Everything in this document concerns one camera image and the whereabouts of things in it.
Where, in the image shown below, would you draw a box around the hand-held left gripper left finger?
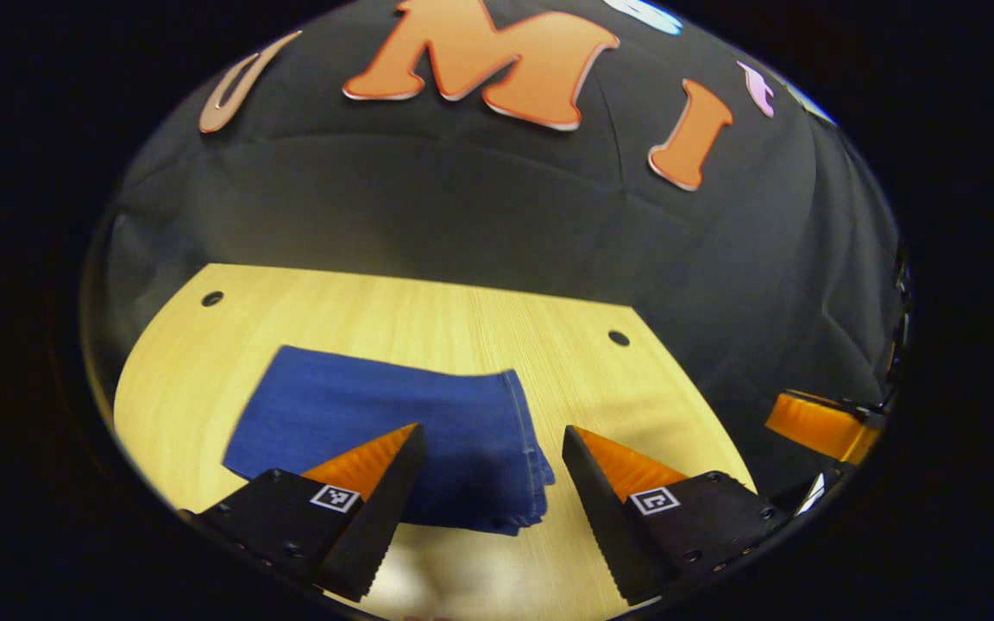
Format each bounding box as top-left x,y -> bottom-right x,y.
179,423 -> 428,603

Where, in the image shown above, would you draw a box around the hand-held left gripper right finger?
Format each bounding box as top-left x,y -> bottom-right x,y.
562,424 -> 787,606

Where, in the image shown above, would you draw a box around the blue denim jeans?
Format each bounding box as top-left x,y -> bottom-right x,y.
223,345 -> 557,537

